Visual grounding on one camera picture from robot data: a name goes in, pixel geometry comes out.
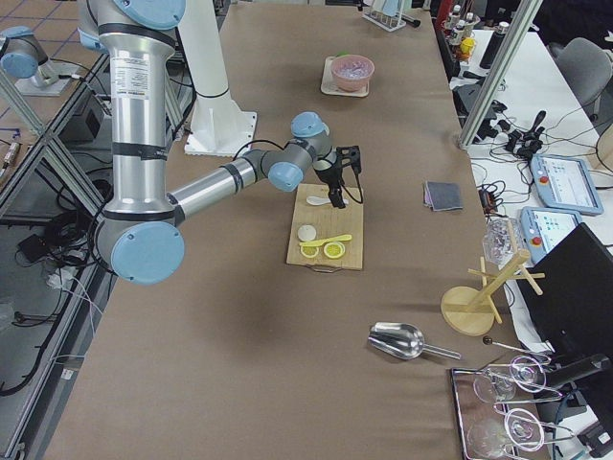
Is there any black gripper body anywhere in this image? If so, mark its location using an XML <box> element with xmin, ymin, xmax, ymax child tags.
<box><xmin>314</xmin><ymin>146</ymin><xmax>360</xmax><ymax>192</ymax></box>

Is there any white ceramic spoon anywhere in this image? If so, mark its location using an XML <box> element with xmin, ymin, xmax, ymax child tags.
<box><xmin>306</xmin><ymin>195</ymin><xmax>331</xmax><ymax>206</ymax></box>

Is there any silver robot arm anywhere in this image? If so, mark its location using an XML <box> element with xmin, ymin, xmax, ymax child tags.
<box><xmin>79</xmin><ymin>1</ymin><xmax>361</xmax><ymax>285</ymax></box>

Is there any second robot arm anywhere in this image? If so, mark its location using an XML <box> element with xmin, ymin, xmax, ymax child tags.
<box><xmin>1</xmin><ymin>26</ymin><xmax>68</xmax><ymax>97</ymax></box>

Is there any pink bowl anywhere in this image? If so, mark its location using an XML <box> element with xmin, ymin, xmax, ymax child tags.
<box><xmin>330</xmin><ymin>55</ymin><xmax>375</xmax><ymax>92</ymax></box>

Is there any clear ice cubes pile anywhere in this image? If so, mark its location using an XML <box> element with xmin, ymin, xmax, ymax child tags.
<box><xmin>336</xmin><ymin>59</ymin><xmax>372</xmax><ymax>81</ymax></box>

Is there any metal ice scoop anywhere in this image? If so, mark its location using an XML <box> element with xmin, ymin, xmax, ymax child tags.
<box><xmin>368</xmin><ymin>322</ymin><xmax>462</xmax><ymax>360</ymax></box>

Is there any yellow plastic knife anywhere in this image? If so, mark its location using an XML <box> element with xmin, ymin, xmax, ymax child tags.
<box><xmin>299</xmin><ymin>234</ymin><xmax>352</xmax><ymax>247</ymax></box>

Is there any bamboo cutting board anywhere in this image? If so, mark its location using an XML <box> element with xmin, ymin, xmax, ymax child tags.
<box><xmin>285</xmin><ymin>184</ymin><xmax>364</xmax><ymax>270</ymax></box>

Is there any upper lemon slice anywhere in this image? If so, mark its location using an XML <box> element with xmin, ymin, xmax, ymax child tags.
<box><xmin>323</xmin><ymin>241</ymin><xmax>346</xmax><ymax>260</ymax></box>

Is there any lemon slice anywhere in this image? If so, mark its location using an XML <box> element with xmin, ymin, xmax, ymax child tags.
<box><xmin>300</xmin><ymin>246</ymin><xmax>320</xmax><ymax>259</ymax></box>
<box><xmin>323</xmin><ymin>241</ymin><xmax>346</xmax><ymax>260</ymax></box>

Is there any lower lemon slice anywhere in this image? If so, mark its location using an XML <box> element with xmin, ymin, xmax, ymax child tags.
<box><xmin>300</xmin><ymin>246</ymin><xmax>320</xmax><ymax>259</ymax></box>

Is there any beige tray with cartoon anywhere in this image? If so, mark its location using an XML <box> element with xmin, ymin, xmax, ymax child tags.
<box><xmin>320</xmin><ymin>57</ymin><xmax>369</xmax><ymax>98</ymax></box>

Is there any grey folded cloth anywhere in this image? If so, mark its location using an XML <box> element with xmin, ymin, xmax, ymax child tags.
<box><xmin>423</xmin><ymin>181</ymin><xmax>463</xmax><ymax>211</ymax></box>

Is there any clear glass jar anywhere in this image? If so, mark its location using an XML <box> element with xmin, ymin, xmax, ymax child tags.
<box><xmin>482</xmin><ymin>218</ymin><xmax>524</xmax><ymax>265</ymax></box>

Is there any wooden mug tree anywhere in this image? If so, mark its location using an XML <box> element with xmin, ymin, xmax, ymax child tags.
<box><xmin>441</xmin><ymin>246</ymin><xmax>545</xmax><ymax>336</ymax></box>

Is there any black bottle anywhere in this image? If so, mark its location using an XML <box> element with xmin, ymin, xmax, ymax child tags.
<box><xmin>479</xmin><ymin>21</ymin><xmax>510</xmax><ymax>70</ymax></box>

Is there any lower teach pendant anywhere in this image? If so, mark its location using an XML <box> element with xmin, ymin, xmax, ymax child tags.
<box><xmin>520</xmin><ymin>206</ymin><xmax>582</xmax><ymax>265</ymax></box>

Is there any teach pendant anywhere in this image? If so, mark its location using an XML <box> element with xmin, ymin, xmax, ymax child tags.
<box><xmin>530</xmin><ymin>154</ymin><xmax>604</xmax><ymax>216</ymax></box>
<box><xmin>520</xmin><ymin>206</ymin><xmax>582</xmax><ymax>265</ymax></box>

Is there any upper teach pendant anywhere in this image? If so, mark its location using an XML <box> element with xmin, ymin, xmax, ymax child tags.
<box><xmin>530</xmin><ymin>154</ymin><xmax>604</xmax><ymax>216</ymax></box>

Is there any upper wine glass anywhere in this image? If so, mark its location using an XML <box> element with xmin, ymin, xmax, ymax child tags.
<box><xmin>473</xmin><ymin>356</ymin><xmax>562</xmax><ymax>404</ymax></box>

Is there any wine glass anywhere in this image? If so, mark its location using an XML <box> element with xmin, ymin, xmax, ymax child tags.
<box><xmin>464</xmin><ymin>407</ymin><xmax>575</xmax><ymax>459</ymax></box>
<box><xmin>473</xmin><ymin>356</ymin><xmax>562</xmax><ymax>404</ymax></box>

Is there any grey office chair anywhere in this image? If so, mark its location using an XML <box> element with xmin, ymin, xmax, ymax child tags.
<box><xmin>547</xmin><ymin>37</ymin><xmax>612</xmax><ymax>121</ymax></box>

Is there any black monitor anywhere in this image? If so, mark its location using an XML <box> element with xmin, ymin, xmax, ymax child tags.
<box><xmin>517</xmin><ymin>223</ymin><xmax>612</xmax><ymax>357</ymax></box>

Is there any mirror tray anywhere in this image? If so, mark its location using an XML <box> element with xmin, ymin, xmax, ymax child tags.
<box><xmin>449</xmin><ymin>368</ymin><xmax>576</xmax><ymax>459</ymax></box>

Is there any lower wine glass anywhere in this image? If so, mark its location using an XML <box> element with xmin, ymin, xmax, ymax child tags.
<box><xmin>464</xmin><ymin>407</ymin><xmax>575</xmax><ymax>459</ymax></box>

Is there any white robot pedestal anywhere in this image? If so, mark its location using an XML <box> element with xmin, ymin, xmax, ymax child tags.
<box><xmin>179</xmin><ymin>0</ymin><xmax>257</xmax><ymax>156</ymax></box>

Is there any white wire cup rack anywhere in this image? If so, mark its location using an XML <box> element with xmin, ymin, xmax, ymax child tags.
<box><xmin>361</xmin><ymin>0</ymin><xmax>420</xmax><ymax>32</ymax></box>

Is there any aluminium frame post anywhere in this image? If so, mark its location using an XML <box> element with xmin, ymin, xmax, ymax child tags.
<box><xmin>457</xmin><ymin>0</ymin><xmax>542</xmax><ymax>150</ymax></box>

